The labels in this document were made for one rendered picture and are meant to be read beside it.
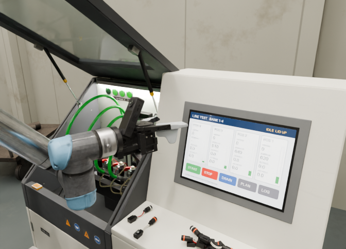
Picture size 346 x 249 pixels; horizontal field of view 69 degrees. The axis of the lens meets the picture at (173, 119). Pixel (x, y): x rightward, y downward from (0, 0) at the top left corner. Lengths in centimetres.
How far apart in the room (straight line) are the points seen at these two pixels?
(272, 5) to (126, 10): 173
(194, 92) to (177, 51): 211
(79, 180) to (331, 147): 73
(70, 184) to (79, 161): 7
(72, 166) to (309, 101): 72
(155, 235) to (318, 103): 74
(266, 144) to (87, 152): 59
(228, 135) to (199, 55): 212
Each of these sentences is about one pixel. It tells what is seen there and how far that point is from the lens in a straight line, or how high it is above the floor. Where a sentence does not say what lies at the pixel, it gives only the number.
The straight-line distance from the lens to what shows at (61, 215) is 140.
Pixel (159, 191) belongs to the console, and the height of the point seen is 104.
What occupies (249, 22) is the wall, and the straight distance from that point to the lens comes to 286.
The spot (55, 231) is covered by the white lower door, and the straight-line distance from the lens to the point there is 153.
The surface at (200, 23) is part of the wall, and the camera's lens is 302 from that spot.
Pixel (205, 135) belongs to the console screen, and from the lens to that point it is 101.
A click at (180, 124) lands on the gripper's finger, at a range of 71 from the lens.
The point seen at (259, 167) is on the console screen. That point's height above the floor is 126.
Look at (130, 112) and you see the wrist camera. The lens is 69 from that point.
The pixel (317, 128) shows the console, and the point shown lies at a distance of 92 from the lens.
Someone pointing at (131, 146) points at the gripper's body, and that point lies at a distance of 70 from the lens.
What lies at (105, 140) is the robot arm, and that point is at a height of 145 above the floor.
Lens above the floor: 169
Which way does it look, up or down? 18 degrees down
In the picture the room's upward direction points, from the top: straight up
